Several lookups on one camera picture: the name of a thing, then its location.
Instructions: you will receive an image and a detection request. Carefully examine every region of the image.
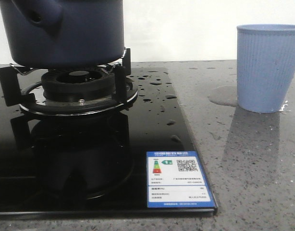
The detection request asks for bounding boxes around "light blue ribbed cup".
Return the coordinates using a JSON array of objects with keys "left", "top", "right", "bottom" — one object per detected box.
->
[{"left": 237, "top": 24, "right": 295, "bottom": 113}]

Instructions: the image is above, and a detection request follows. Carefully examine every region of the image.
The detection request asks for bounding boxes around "black right pot support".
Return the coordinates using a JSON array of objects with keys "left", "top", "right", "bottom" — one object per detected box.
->
[{"left": 0, "top": 49, "right": 131, "bottom": 106}]

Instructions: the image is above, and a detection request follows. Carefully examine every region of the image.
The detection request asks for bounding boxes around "blue energy label sticker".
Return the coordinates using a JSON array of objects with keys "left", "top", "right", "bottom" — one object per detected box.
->
[{"left": 147, "top": 151, "right": 216, "bottom": 209}]

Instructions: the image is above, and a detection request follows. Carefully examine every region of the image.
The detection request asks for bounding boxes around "black glass gas stove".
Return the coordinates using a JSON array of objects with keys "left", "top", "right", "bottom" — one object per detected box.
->
[{"left": 0, "top": 63, "right": 219, "bottom": 215}]

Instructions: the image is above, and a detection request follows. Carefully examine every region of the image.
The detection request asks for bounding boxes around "dark blue pot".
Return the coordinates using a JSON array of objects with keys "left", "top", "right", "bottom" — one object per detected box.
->
[{"left": 0, "top": 0, "right": 124, "bottom": 69}]

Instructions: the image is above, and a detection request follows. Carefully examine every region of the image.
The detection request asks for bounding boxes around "right gas burner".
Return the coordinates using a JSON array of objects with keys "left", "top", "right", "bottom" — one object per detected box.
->
[{"left": 20, "top": 66, "right": 138, "bottom": 116}]

